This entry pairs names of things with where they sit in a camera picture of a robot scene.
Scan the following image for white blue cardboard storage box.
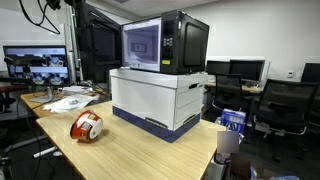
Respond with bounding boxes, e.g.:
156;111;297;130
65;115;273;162
109;66;209;144

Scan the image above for loose white papers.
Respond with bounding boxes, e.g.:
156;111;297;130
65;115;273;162
43;93;101;114

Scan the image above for white power strip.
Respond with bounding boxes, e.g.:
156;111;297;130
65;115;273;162
33;145;58;159

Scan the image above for blue plastic bag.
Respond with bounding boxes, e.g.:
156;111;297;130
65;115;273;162
249;164;301;180

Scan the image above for black mesh office chair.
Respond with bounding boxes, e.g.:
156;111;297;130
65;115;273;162
251;78;320;162
212;72;244;113

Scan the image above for lit computer monitor on stand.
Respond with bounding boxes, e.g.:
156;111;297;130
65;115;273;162
2;44;72;104

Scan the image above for white paper stack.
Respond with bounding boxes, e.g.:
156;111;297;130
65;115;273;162
61;85;90;96

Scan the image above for black microwave oven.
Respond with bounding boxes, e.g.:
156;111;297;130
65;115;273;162
120;9;211;75

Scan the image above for red office chair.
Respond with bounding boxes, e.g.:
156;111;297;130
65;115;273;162
0;84;24;114

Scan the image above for dark computer monitor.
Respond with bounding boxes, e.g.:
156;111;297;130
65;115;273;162
206;59;232;76
301;62;320;84
229;59;267;84

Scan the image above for blue printed carton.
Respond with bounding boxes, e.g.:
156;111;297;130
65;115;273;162
220;108;247;134

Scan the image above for red instant noodle bowl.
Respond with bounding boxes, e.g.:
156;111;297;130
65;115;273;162
69;109;104;144

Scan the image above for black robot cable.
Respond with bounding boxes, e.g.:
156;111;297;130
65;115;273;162
18;0;63;36

